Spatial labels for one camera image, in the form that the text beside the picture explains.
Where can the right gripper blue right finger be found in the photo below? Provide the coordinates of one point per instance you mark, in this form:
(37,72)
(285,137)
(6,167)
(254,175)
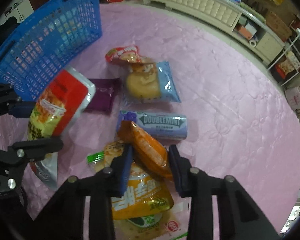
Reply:
(185,176)

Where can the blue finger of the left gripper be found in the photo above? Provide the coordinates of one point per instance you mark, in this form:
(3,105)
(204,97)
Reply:
(12,104)
(29,151)

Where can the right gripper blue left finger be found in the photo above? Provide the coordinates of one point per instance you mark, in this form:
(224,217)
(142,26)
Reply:
(117,174)

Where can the yellow orange snack bag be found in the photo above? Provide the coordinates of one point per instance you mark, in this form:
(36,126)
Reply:
(146,194)

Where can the orange snack packet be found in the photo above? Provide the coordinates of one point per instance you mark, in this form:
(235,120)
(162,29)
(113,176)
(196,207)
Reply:
(148,150)

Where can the Doublemint gum pack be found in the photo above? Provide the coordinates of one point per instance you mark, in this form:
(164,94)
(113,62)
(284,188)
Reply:
(159,125)

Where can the green scallion cracker pack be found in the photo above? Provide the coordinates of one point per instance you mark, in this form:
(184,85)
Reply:
(165,225)

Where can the red yellow snack bag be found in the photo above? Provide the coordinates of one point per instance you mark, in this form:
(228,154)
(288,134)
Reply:
(60,105)

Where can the purple snack packet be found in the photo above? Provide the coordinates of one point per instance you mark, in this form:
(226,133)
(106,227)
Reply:
(103,99)

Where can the red snack pouch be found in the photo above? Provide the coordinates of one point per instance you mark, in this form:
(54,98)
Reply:
(127,54)

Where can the blue plastic basket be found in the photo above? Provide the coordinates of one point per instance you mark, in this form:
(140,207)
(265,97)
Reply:
(42,45)

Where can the pink quilted tablecloth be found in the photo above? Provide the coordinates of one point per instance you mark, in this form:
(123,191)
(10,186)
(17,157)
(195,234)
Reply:
(239,120)

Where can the blue bread packet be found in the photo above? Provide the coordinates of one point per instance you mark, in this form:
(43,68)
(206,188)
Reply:
(151,82)

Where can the pink gift bag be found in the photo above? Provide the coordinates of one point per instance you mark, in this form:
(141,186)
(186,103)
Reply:
(293,97)

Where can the white metal shelf rack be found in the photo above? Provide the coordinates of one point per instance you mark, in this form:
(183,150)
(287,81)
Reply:
(286,66)

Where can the white TV cabinet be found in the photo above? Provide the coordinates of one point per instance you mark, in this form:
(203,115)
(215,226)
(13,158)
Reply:
(232,19)

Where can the cardboard box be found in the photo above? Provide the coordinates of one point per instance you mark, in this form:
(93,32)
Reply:
(277,26)

